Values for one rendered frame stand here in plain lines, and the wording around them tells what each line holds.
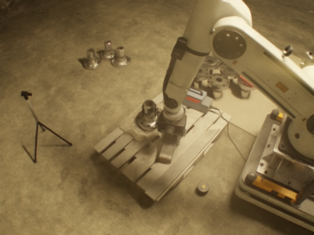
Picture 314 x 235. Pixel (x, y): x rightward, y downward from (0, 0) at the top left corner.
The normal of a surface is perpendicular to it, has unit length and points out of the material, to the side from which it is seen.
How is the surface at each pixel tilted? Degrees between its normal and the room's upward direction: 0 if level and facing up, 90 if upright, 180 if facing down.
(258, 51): 90
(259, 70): 90
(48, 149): 0
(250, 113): 0
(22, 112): 0
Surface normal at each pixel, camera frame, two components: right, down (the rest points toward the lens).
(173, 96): -0.30, 0.70
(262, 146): 0.00, -0.68
